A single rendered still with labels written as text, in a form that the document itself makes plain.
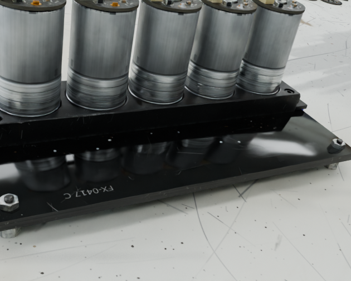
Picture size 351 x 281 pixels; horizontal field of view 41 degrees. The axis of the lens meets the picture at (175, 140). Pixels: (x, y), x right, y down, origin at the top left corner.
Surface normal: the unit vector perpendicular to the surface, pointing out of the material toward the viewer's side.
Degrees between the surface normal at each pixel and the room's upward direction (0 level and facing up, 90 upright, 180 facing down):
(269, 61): 90
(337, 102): 0
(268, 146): 0
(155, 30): 90
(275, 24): 90
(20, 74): 90
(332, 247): 0
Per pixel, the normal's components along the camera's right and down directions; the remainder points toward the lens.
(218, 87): 0.26, 0.55
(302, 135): 0.18, -0.83
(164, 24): -0.16, 0.50
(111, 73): 0.50, 0.54
